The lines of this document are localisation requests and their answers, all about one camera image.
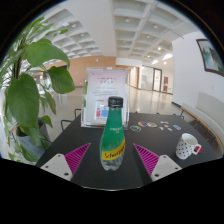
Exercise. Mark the long white padded bench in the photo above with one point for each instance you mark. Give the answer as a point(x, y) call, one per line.
point(208, 111)

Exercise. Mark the glass double door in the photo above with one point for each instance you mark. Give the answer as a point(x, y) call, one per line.
point(150, 78)

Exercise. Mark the recessed ceiling lights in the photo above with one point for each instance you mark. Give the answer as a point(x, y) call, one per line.
point(167, 56)

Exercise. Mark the small blue rectangular sticker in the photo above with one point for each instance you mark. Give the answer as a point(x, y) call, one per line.
point(177, 127)

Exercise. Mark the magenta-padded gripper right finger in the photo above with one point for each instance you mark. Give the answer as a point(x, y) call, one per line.
point(164, 165)

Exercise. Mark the large green leafy plant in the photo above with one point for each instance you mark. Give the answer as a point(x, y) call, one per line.
point(23, 100)

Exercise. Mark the dark-framed landscape painting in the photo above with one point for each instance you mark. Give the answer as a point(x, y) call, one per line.
point(211, 56)

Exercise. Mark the clear acrylic sign stand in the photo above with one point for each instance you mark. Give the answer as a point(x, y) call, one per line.
point(105, 96)

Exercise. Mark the grey plant pot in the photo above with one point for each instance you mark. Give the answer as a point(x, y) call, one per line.
point(31, 146)

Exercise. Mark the round multicoloured badge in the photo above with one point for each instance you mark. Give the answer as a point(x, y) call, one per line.
point(152, 124)
point(142, 124)

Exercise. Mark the green plastic drink bottle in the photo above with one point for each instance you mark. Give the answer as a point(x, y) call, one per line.
point(112, 140)

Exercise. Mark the small white sticker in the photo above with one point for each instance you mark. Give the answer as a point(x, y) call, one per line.
point(164, 122)
point(170, 129)
point(161, 128)
point(166, 125)

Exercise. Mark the dark round badge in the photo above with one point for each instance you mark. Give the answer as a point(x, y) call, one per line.
point(135, 128)

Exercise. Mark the white black-dotted mug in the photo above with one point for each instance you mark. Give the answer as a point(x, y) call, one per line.
point(185, 146)

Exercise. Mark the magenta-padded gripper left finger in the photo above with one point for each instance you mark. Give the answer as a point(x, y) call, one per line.
point(59, 165)

